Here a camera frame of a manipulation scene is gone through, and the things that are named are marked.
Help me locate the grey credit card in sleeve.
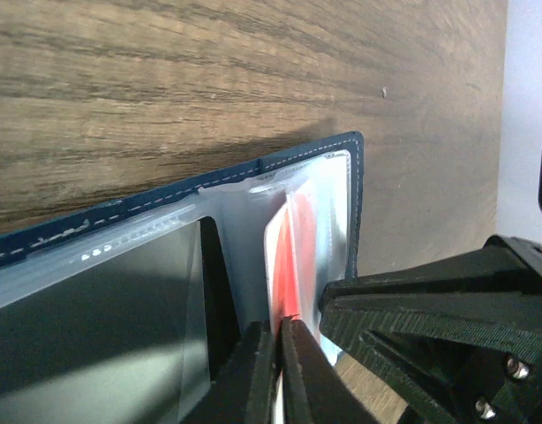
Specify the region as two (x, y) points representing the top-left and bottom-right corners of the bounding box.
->
(0, 222), (210, 423)

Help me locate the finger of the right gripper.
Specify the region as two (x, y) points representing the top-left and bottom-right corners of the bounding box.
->
(320, 235), (542, 423)

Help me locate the blue card holder wallet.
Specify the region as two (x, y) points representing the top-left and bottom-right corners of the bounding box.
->
(0, 131), (365, 363)

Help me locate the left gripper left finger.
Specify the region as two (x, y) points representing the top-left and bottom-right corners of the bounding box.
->
(183, 322), (278, 424)

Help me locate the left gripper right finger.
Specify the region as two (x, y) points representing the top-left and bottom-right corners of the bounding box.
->
(280, 316), (377, 424)

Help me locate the red white credit card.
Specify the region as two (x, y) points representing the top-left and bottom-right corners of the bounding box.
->
(264, 192), (320, 424)

